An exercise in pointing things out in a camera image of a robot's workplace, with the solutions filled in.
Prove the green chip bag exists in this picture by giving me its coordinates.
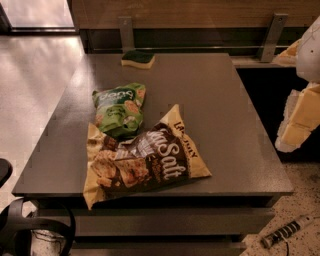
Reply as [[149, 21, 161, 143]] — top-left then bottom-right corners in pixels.
[[92, 83, 146, 140]]

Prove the green and yellow sponge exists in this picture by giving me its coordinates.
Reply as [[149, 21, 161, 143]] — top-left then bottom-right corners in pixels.
[[121, 50, 155, 69]]

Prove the dark grey drawer cabinet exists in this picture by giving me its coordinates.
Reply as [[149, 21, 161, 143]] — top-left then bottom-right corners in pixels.
[[13, 54, 293, 256]]

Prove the black office chair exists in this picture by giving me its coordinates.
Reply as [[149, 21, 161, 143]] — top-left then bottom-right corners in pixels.
[[0, 157, 77, 256]]

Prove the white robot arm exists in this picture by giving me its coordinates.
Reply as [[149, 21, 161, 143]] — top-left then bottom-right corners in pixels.
[[274, 17, 320, 153]]

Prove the left metal wall bracket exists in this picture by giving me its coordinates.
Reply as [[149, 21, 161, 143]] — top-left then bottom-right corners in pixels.
[[118, 16, 135, 52]]

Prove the white power strip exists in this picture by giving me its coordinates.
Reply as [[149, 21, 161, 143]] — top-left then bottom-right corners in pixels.
[[261, 215, 315, 249]]

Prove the brown sea salt chip bag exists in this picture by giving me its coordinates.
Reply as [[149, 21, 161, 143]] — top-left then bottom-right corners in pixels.
[[83, 105, 211, 208]]

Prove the metal wall bracket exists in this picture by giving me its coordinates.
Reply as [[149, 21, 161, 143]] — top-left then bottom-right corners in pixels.
[[118, 16, 135, 52], [259, 13, 288, 63]]

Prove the right metal wall bracket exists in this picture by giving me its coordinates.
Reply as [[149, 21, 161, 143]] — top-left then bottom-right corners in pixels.
[[259, 13, 288, 63]]

